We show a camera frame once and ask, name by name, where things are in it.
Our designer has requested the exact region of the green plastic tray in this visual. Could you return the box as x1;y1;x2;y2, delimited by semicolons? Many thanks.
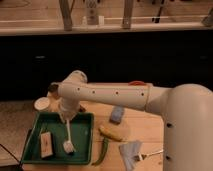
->
21;112;94;165

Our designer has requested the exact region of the blue sponge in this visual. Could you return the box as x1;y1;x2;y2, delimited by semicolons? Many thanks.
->
109;106;124;124

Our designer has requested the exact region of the silver fork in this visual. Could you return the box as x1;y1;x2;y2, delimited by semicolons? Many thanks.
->
133;149;163;162

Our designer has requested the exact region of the green chili pepper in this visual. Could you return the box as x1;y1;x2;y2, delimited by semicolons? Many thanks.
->
92;137;109;166

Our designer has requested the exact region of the white block with red print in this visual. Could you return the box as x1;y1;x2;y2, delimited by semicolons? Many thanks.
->
40;132;53;158

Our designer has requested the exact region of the white round container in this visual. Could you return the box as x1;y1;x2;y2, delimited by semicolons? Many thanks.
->
34;97;50;111

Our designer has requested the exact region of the white dish brush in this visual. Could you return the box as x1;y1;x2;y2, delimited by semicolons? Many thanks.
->
63;120;75;154

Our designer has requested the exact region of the grey blue cloth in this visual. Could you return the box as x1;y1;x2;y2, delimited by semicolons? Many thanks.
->
119;140;142;171

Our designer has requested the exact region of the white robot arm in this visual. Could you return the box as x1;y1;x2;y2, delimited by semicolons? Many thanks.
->
58;70;213;171

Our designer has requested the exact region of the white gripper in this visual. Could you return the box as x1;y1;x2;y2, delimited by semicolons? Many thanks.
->
59;98;80;121

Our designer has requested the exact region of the brown textured food piece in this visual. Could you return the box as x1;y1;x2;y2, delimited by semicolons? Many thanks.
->
78;105;86;112

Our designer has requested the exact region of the orange bowl with food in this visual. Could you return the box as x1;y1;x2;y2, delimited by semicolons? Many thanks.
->
128;80;147;86

